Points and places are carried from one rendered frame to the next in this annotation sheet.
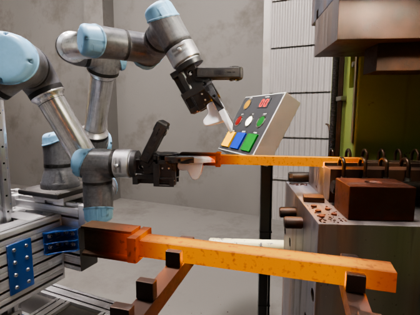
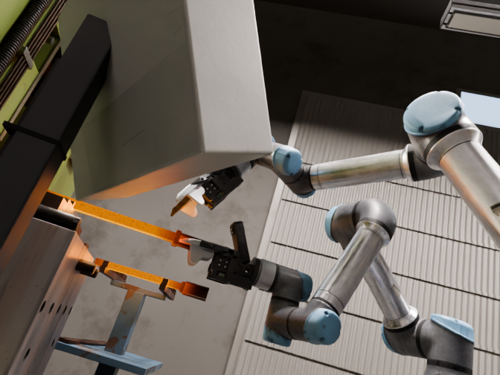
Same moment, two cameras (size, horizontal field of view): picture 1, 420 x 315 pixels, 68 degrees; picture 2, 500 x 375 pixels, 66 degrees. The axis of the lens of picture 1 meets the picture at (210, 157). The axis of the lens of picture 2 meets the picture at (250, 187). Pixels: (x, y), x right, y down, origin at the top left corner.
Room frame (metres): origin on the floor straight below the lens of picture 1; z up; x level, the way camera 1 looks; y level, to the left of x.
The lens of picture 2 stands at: (1.76, -0.13, 0.79)
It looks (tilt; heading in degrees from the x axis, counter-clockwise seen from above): 23 degrees up; 166
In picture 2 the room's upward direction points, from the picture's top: 17 degrees clockwise
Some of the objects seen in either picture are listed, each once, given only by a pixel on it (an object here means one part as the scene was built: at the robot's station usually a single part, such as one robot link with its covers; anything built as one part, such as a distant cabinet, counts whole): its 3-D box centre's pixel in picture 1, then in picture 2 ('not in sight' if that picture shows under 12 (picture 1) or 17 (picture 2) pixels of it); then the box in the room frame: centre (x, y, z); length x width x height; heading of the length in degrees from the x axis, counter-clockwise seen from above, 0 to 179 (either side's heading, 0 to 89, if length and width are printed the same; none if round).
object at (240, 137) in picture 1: (239, 140); not in sight; (1.31, -0.12, 1.01); 0.07 x 0.05 x 0.07; 20
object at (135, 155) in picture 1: (155, 167); (233, 267); (0.80, 0.14, 0.98); 0.12 x 0.08 x 0.09; 85
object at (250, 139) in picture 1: (250, 142); not in sight; (1.22, -0.16, 1.01); 0.07 x 0.05 x 0.07; 20
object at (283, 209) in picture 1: (287, 212); (85, 266); (0.76, -0.19, 0.87); 0.04 x 0.03 x 0.03; 85
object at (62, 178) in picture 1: (59, 174); not in sight; (1.29, 0.63, 0.87); 0.15 x 0.15 x 0.10
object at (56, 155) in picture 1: (60, 146); not in sight; (1.29, 0.62, 0.98); 0.13 x 0.12 x 0.14; 126
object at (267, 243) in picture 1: (266, 245); not in sight; (1.14, -0.22, 0.62); 0.44 x 0.05 x 0.05; 85
